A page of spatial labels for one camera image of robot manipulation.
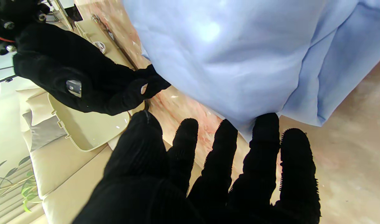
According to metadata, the light blue shirt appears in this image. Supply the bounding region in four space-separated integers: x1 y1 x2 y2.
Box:
121 0 380 142

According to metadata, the beige hard-shell suitcase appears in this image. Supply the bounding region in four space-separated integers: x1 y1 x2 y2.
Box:
48 14 147 153

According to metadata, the red black right arm cable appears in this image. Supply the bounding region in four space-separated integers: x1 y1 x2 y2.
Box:
0 31 16 43

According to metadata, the cream sofa cushion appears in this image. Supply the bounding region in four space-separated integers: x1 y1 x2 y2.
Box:
17 89 58 126

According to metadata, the beige fabric sofa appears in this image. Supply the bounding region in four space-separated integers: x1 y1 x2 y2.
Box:
16 78 209 224

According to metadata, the tall green leafy plant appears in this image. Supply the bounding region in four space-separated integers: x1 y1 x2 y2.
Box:
0 156 43 213

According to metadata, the grey sofa cushion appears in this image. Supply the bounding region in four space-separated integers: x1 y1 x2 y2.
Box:
22 111 67 153

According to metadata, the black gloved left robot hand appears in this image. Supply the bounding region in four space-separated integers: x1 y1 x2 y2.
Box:
72 110 321 224

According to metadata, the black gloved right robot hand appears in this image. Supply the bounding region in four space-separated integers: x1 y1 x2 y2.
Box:
12 22 171 116

